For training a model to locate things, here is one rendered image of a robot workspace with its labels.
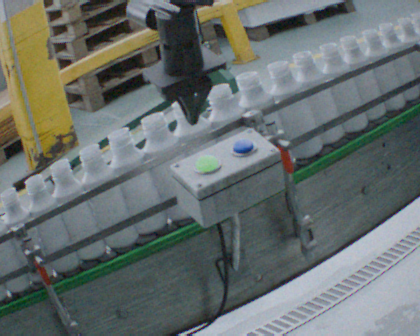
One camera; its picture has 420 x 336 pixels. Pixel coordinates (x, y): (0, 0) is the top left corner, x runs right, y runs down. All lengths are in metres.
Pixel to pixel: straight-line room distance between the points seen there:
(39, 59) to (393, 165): 4.52
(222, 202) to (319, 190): 0.29
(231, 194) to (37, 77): 4.74
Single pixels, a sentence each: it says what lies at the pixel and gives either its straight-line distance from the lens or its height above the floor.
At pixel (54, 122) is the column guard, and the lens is 6.45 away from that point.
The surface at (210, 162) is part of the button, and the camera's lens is 1.69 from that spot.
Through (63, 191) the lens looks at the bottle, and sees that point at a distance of 1.79.
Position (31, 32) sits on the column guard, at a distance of 6.34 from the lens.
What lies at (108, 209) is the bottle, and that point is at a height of 1.07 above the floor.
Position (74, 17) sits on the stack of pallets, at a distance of 7.30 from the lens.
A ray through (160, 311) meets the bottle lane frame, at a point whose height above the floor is 0.88.
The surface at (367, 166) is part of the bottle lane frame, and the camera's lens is 1.99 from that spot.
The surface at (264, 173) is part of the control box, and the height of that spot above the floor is 1.07.
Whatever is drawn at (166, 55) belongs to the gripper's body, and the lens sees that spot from 1.58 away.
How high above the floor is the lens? 1.61
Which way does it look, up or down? 17 degrees down
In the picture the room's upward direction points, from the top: 19 degrees counter-clockwise
